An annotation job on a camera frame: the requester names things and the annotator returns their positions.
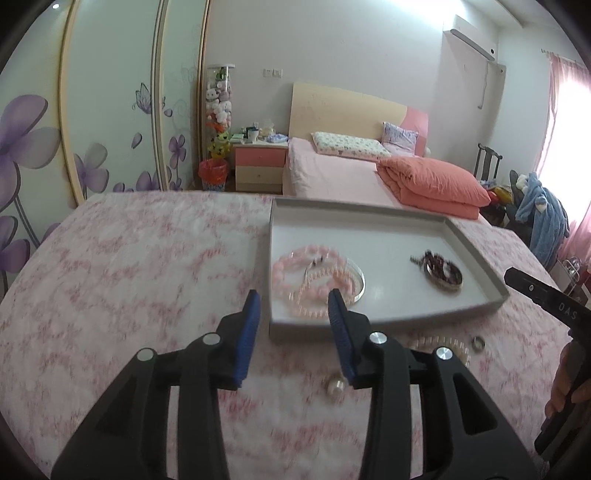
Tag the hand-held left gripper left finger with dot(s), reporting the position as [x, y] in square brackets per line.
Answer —
[247, 341]

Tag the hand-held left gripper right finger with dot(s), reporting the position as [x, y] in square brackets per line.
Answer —
[341, 337]

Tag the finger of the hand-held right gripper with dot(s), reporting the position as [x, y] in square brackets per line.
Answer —
[531, 288]

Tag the silver bangle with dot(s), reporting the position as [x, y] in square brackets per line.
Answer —
[361, 279]

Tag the grey shallow tray box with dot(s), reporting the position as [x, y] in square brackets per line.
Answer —
[392, 240]

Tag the person's right hand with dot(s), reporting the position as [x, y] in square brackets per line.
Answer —
[562, 383]

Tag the small white metal rack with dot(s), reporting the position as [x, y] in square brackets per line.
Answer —
[572, 272]

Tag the blue fleece robe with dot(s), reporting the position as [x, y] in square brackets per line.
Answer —
[547, 221]

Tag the red and yellow toy bundle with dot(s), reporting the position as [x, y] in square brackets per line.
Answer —
[498, 194]

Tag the black office chair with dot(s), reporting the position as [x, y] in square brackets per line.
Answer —
[512, 184]

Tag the dark wooden chair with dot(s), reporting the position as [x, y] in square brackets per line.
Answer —
[489, 154]

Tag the folded orange quilt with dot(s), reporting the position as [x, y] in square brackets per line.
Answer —
[434, 182]

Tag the pink bed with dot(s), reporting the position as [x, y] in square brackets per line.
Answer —
[332, 175]

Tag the red trash bin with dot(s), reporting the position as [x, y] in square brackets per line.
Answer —
[213, 175]

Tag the pink and beige nightstand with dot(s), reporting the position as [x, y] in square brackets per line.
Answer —
[258, 161]

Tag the floral print pillow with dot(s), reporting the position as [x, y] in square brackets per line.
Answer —
[351, 146]

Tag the yellow plush toy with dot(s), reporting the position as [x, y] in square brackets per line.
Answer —
[219, 146]

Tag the purple pillow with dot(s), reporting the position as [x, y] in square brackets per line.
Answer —
[401, 138]

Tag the pink curtain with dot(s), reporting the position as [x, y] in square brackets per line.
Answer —
[561, 92]

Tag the blue cloth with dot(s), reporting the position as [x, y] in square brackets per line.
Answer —
[277, 138]

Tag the white air conditioner pipe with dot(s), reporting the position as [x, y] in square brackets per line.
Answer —
[485, 87]

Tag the white cup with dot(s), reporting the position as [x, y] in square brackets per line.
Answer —
[252, 135]

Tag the beige and pink headboard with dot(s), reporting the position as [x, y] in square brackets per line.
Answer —
[346, 110]

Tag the plush toy display tube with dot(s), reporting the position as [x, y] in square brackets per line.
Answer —
[219, 106]

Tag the white air conditioner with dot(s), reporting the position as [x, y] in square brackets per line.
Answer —
[471, 39]

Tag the flower print sliding wardrobe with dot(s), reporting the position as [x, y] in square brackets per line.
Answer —
[115, 92]

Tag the white wall switch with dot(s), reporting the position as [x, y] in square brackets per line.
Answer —
[272, 72]

